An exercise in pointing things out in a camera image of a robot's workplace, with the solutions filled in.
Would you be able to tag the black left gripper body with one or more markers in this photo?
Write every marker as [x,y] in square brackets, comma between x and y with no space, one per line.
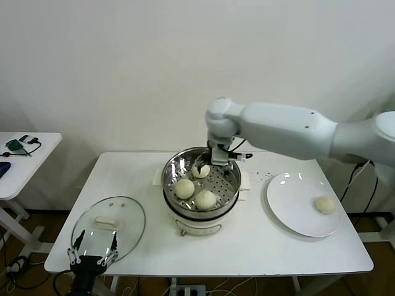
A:
[88,266]

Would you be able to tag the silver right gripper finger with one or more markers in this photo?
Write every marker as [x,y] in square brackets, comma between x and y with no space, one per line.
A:
[206,168]
[229,169]

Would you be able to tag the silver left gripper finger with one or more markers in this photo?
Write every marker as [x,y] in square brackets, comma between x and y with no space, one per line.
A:
[75,251]
[113,249]

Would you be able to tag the white steamed baozi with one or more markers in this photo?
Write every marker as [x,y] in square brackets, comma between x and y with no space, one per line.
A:
[184,188]
[197,173]
[324,205]
[205,200]

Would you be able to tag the round glass pot lid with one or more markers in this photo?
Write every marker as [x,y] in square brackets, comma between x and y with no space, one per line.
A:
[129,216]

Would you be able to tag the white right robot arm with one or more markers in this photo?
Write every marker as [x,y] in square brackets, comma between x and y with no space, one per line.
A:
[293,129]

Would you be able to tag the stainless steel steamer basket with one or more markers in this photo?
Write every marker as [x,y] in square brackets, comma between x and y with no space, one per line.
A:
[222,188]

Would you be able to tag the scattered dark crumbs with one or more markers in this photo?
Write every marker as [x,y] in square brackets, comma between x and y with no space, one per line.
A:
[260,175]

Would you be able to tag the white round plate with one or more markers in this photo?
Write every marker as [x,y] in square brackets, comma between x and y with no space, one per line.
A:
[290,200]

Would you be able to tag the white power strip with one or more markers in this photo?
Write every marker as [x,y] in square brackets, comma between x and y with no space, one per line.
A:
[191,290]

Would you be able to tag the white side table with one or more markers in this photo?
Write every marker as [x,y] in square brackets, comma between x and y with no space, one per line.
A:
[27,172]

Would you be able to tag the blue device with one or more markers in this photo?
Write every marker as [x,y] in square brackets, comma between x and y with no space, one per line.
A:
[3,169]

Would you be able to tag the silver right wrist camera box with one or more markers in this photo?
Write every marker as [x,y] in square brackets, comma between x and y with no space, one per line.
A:
[220,157]

